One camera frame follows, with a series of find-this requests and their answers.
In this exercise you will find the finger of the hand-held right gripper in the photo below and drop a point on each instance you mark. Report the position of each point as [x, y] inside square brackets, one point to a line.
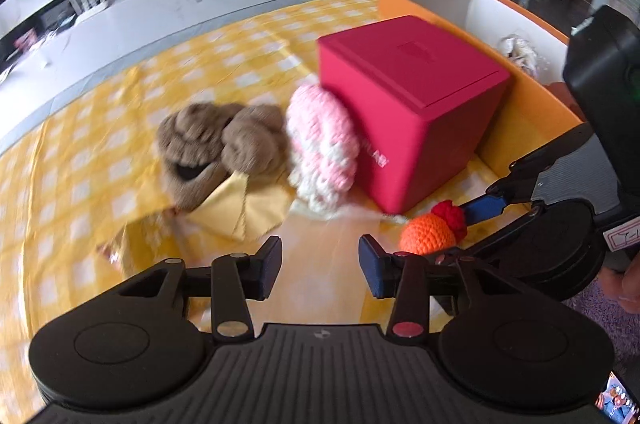
[482, 210]

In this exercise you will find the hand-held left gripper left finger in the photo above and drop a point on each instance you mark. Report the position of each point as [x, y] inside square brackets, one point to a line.
[267, 269]

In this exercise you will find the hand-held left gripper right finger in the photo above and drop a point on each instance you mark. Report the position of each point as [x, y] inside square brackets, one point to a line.
[375, 266]

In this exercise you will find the orange red crocheted toy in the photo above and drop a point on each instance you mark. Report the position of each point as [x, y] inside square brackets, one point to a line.
[425, 234]

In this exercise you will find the yellow snack packet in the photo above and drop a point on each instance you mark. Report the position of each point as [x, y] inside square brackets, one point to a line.
[235, 209]

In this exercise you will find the orange cardboard box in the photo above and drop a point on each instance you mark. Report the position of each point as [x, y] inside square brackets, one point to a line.
[535, 114]

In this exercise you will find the clear plastic bag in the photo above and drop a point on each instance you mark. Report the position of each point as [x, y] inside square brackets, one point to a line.
[520, 52]

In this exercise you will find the pink white crocheted toy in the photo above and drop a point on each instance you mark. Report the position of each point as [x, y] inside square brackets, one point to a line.
[320, 144]

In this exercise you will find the brown knitted plush toy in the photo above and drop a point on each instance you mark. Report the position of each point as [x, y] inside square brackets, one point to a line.
[210, 139]

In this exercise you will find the person's right hand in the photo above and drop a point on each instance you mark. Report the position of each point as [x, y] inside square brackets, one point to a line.
[630, 286]

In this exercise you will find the red cube box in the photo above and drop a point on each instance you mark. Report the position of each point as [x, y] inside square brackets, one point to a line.
[400, 104]

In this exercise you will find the yellow checkered tablecloth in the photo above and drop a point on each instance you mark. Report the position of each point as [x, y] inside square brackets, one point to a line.
[100, 154]

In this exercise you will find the smartphone with colourful screen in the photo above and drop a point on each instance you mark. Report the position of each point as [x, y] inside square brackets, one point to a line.
[620, 396]

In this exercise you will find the pink photo frame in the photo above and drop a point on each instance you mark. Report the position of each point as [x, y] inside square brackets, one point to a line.
[25, 39]

